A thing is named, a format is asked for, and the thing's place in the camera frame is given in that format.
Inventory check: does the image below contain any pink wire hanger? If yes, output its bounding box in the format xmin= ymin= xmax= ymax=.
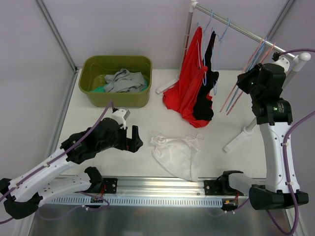
xmin=231 ymin=43 xmax=275 ymax=111

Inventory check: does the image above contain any white tank top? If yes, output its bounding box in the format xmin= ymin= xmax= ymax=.
xmin=150 ymin=133 xmax=204 ymax=182

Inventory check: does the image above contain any green tank top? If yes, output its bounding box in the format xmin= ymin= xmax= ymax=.
xmin=91 ymin=77 xmax=148 ymax=93

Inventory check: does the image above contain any grey tank top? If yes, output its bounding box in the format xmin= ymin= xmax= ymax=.
xmin=104 ymin=69 xmax=148 ymax=93

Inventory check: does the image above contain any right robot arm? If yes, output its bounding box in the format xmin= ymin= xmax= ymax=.
xmin=219 ymin=63 xmax=309 ymax=210

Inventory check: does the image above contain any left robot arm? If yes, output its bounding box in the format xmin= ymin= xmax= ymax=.
xmin=0 ymin=118 xmax=143 ymax=219

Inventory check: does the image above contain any blue hanger under red top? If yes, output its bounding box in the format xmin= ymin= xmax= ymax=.
xmin=201 ymin=10 xmax=214 ymax=86

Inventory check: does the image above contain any black tank top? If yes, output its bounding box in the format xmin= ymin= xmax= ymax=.
xmin=193 ymin=31 xmax=219 ymax=121

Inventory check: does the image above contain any red tank top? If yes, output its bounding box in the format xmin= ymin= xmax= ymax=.
xmin=162 ymin=27 xmax=209 ymax=128

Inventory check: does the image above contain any white metal clothes rack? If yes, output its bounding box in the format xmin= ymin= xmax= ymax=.
xmin=156 ymin=0 xmax=315 ymax=153

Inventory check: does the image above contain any olive green plastic basin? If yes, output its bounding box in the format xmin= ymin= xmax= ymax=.
xmin=78 ymin=55 xmax=152 ymax=108

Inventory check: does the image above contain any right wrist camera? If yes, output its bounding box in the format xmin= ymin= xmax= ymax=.
xmin=272 ymin=52 xmax=290 ymax=73

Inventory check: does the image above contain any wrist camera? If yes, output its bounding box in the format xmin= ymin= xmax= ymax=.
xmin=272 ymin=52 xmax=290 ymax=73
xmin=112 ymin=108 xmax=130 ymax=129

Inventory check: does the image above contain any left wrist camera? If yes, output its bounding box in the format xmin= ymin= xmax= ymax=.
xmin=112 ymin=108 xmax=130 ymax=129

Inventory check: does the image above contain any aluminium rail with cable duct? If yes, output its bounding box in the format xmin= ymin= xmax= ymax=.
xmin=51 ymin=177 xmax=248 ymax=208

